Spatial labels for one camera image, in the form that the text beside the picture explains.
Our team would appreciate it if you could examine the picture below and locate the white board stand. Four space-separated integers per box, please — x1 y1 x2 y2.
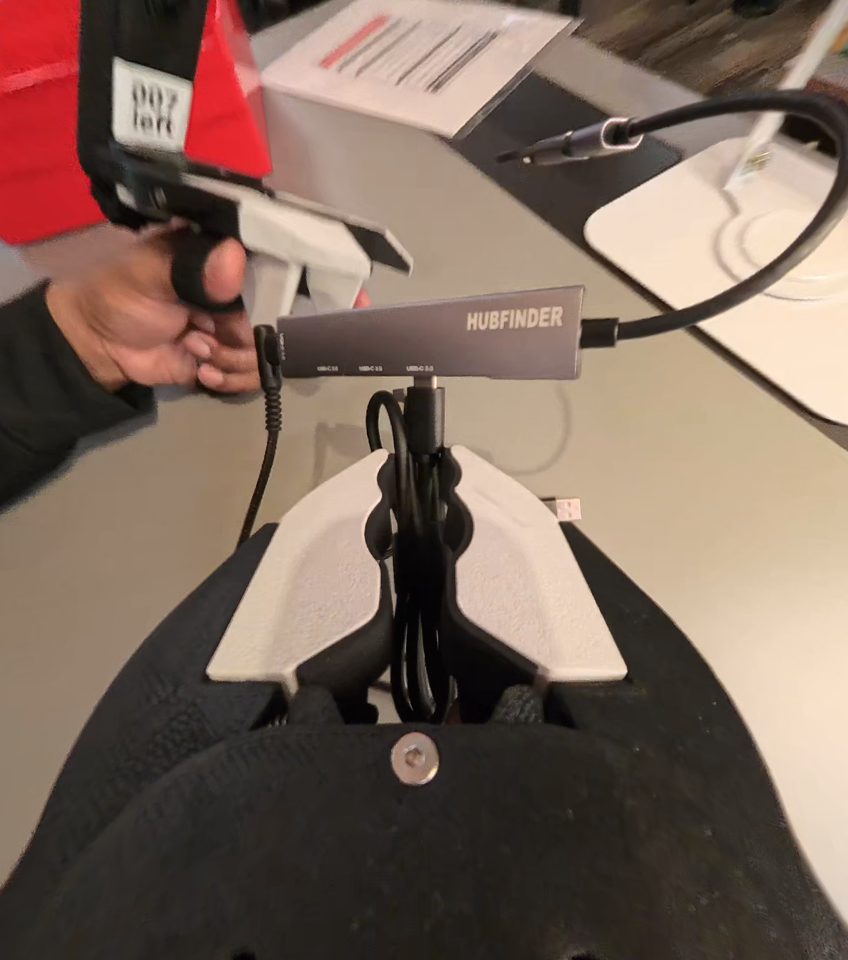
583 0 848 430

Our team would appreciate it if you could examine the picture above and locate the red plastic bin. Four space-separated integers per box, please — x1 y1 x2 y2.
0 0 272 245

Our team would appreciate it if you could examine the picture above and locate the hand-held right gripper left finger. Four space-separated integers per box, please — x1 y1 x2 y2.
205 450 397 687

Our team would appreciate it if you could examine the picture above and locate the black braided usb-c cable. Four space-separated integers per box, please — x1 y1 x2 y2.
240 324 288 549

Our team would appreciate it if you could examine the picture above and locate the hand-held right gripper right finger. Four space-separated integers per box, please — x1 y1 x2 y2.
448 442 629 687

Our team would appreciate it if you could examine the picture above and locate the grey usb hub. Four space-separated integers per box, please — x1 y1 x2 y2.
276 283 588 381

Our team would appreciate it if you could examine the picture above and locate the person's left forearm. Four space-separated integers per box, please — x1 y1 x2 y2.
0 283 160 543

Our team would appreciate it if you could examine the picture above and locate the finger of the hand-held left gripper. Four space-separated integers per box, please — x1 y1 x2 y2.
242 192 415 276

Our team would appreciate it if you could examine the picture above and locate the person's left hand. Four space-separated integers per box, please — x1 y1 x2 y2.
25 223 266 396

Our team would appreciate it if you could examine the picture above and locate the black smooth usb-c cable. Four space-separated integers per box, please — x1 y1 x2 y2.
365 373 584 725

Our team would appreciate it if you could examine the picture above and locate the white laminated sheet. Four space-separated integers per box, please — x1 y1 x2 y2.
261 0 582 141

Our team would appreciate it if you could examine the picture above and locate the black hub pigtail cable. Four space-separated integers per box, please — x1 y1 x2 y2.
497 88 848 354

